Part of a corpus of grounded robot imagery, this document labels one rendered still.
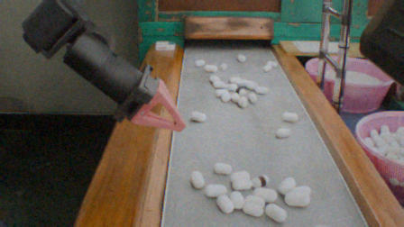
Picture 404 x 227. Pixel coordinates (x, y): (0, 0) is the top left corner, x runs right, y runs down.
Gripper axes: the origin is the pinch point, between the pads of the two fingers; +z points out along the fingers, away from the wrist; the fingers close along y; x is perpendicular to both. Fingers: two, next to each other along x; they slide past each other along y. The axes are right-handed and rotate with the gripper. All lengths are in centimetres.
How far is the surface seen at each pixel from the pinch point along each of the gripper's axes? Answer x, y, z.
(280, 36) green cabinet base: -16, 84, 29
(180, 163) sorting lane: 8.3, 6.9, 6.9
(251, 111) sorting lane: -1.5, 29.9, 18.6
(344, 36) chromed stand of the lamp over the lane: -28.2, 27.6, 21.3
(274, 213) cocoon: -1.9, -10.2, 16.2
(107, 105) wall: 85, 171, 7
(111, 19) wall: 41, 171, -23
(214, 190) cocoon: 3.5, -4.1, 9.9
